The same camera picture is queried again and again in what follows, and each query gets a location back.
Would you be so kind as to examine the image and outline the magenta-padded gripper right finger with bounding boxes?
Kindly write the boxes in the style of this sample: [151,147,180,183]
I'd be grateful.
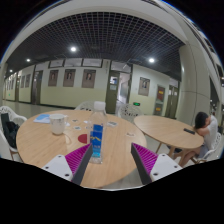
[130,142,184,186]

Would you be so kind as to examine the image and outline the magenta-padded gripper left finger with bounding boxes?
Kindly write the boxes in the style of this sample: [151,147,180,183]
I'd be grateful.
[41,142,94,186]

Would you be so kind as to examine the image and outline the clear plastic water bottle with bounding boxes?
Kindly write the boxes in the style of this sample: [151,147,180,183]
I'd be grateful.
[88,100,108,165]

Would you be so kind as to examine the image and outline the round wooden side table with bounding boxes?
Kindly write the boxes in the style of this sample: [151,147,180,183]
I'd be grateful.
[133,114,205,160]

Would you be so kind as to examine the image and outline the white ceramic mug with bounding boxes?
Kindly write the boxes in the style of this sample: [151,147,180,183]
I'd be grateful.
[49,113,69,136]

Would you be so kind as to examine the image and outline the black phone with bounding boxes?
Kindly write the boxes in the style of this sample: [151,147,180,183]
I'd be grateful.
[183,128,196,136]

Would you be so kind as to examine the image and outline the blue and white paper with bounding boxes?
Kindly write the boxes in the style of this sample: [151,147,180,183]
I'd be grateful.
[33,113,52,125]

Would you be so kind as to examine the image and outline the white lattice plastic chair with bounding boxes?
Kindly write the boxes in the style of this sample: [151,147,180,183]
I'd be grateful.
[0,105,28,161]
[116,103,145,124]
[194,133,223,164]
[74,100,96,113]

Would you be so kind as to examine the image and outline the black bag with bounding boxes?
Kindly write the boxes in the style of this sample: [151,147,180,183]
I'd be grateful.
[0,113,20,149]

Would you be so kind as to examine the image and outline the person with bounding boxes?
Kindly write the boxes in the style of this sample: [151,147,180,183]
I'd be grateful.
[178,111,221,168]

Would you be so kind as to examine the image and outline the dark corridor doors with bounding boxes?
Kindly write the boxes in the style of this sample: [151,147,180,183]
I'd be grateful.
[13,69,181,119]

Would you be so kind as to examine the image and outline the round ceiling lights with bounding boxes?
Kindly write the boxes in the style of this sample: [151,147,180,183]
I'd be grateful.
[24,45,156,64]

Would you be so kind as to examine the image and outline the framed wall pictures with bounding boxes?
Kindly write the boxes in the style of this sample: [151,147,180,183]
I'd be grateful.
[19,68,151,98]

